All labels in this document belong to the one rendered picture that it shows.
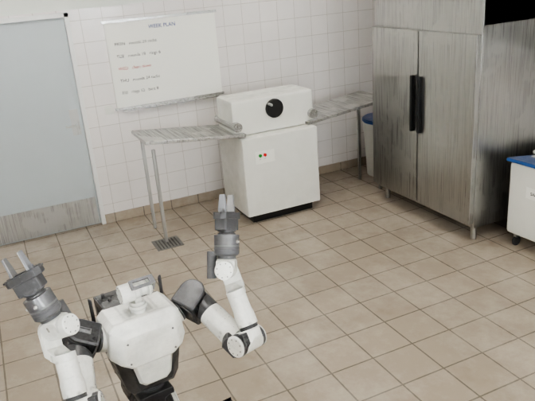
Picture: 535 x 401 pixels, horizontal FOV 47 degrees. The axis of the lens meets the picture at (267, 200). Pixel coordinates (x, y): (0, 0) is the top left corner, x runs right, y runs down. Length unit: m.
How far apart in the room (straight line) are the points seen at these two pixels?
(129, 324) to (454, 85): 3.70
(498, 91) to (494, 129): 0.30
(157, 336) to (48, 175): 4.24
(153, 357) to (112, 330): 0.18
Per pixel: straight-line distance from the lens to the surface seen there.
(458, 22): 5.19
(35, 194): 6.30
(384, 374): 3.85
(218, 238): 2.10
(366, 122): 6.91
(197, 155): 6.52
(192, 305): 2.23
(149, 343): 2.17
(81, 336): 2.14
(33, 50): 6.06
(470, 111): 5.10
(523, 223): 5.30
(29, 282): 1.93
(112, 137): 6.24
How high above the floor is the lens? 2.31
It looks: 21 degrees down
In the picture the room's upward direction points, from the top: 5 degrees counter-clockwise
